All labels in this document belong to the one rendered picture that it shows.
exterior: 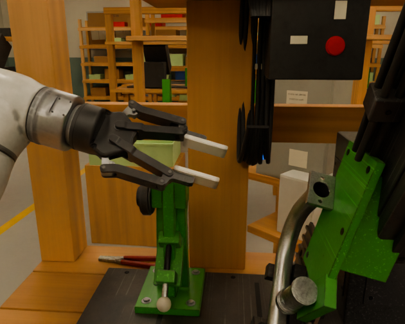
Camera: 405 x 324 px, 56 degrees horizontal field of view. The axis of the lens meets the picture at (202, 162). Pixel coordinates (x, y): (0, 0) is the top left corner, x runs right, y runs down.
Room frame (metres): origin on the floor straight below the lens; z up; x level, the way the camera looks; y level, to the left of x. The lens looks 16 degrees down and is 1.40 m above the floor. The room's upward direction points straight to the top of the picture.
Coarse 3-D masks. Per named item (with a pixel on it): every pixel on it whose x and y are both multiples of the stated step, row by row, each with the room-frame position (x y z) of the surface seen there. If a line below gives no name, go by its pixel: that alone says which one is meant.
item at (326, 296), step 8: (320, 280) 0.45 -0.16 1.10; (328, 280) 0.44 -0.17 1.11; (336, 280) 0.44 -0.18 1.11; (320, 288) 0.44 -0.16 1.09; (328, 288) 0.43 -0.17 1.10; (336, 288) 0.43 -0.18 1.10; (320, 296) 0.43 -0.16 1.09; (328, 296) 0.42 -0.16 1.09; (336, 296) 0.42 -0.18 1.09; (312, 304) 0.44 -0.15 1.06; (320, 304) 0.42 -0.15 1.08; (328, 304) 0.41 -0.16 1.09; (304, 312) 0.46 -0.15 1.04; (312, 312) 0.44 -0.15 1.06; (320, 312) 0.43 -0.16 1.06; (328, 312) 0.43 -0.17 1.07; (304, 320) 0.47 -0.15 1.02
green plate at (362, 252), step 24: (360, 168) 0.47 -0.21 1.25; (336, 192) 0.52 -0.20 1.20; (360, 192) 0.45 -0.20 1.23; (336, 216) 0.49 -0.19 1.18; (360, 216) 0.44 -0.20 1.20; (312, 240) 0.54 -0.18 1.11; (336, 240) 0.46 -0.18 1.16; (360, 240) 0.45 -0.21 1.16; (384, 240) 0.45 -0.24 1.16; (312, 264) 0.51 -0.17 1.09; (336, 264) 0.44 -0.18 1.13; (360, 264) 0.45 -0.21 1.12; (384, 264) 0.45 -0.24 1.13
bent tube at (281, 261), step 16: (320, 176) 0.54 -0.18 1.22; (304, 192) 0.56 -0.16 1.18; (320, 192) 0.56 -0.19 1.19; (304, 208) 0.56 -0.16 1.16; (288, 224) 0.59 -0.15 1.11; (288, 240) 0.59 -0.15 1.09; (288, 256) 0.57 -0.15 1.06; (288, 272) 0.55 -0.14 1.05; (272, 288) 0.54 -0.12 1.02; (272, 304) 0.52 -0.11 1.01; (272, 320) 0.50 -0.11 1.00
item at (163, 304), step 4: (164, 284) 0.62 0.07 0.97; (168, 284) 0.63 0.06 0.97; (164, 288) 0.62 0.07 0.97; (164, 292) 0.61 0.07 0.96; (164, 296) 0.61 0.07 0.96; (160, 300) 0.60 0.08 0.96; (164, 300) 0.60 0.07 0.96; (168, 300) 0.60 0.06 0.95; (156, 304) 0.60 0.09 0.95; (160, 304) 0.59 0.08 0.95; (164, 304) 0.59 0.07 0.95; (168, 304) 0.60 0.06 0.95; (160, 308) 0.59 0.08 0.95; (164, 308) 0.59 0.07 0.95; (168, 308) 0.60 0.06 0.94
